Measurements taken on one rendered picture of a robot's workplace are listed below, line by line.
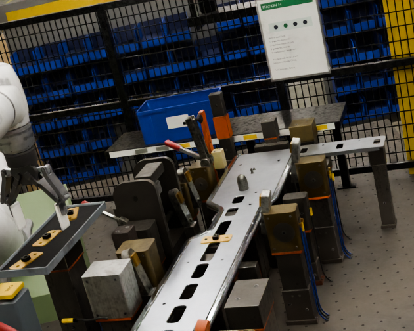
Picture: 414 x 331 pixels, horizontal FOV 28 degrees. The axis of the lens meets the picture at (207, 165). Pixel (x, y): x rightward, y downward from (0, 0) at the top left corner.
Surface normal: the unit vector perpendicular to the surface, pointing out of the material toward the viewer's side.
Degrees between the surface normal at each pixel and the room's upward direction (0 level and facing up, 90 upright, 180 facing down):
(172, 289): 0
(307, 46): 90
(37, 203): 47
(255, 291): 0
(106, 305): 90
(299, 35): 90
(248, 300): 0
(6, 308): 90
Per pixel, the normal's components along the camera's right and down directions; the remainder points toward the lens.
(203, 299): -0.22, -0.92
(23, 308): 0.94, -0.11
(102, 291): -0.26, 0.37
